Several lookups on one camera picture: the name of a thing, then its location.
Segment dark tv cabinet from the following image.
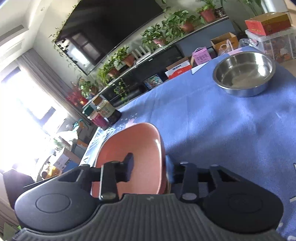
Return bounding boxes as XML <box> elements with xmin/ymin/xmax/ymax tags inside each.
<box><xmin>98</xmin><ymin>17</ymin><xmax>235</xmax><ymax>107</ymax></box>

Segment wall television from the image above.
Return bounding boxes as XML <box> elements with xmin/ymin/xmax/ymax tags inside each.
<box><xmin>53</xmin><ymin>1</ymin><xmax>163</xmax><ymax>75</ymax></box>

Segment white router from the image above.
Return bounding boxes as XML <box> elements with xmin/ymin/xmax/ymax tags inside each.
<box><xmin>132</xmin><ymin>46</ymin><xmax>152</xmax><ymax>62</ymax></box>

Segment open brown cardboard box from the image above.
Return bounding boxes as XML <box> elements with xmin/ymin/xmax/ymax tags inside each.
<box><xmin>211</xmin><ymin>32</ymin><xmax>239</xmax><ymax>56</ymax></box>

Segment pink carton box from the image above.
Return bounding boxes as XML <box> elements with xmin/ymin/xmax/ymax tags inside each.
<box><xmin>190</xmin><ymin>47</ymin><xmax>212</xmax><ymax>66</ymax></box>

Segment grey curtain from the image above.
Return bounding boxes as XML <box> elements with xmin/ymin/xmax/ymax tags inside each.
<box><xmin>16</xmin><ymin>48</ymin><xmax>91</xmax><ymax>124</ymax></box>

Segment blue patterned tablecloth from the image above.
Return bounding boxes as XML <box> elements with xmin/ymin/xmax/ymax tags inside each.
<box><xmin>81</xmin><ymin>56</ymin><xmax>295</xmax><ymax>240</ymax></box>

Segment pink spice shaker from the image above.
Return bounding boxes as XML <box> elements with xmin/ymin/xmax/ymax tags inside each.
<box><xmin>82</xmin><ymin>105</ymin><xmax>109</xmax><ymax>130</ymax></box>

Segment clear plastic storage bin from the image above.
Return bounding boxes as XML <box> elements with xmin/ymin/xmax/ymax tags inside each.
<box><xmin>245</xmin><ymin>27</ymin><xmax>295</xmax><ymax>63</ymax></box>

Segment stainless steel bowl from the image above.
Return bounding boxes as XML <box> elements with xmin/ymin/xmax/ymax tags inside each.
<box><xmin>213</xmin><ymin>51</ymin><xmax>276</xmax><ymax>97</ymax></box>

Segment potted plant terracotta pot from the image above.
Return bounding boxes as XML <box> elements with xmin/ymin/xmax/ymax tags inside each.
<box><xmin>114</xmin><ymin>46</ymin><xmax>135</xmax><ymax>67</ymax></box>

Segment red cardboard box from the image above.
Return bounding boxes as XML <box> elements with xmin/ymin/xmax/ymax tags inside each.
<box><xmin>245</xmin><ymin>12</ymin><xmax>292</xmax><ymax>36</ymax></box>

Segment red flower plant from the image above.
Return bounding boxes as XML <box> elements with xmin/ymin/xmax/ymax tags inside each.
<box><xmin>66</xmin><ymin>82</ymin><xmax>88</xmax><ymax>108</ymax></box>

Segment potted plant red pot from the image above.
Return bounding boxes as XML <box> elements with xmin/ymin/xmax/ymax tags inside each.
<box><xmin>196</xmin><ymin>0</ymin><xmax>217</xmax><ymax>23</ymax></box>

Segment pink square bowl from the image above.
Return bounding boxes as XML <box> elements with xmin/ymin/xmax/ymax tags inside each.
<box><xmin>95</xmin><ymin>123</ymin><xmax>167</xmax><ymax>197</ymax></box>

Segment soy sauce bottle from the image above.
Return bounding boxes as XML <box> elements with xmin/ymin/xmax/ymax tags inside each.
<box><xmin>92</xmin><ymin>95</ymin><xmax>122</xmax><ymax>126</ymax></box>

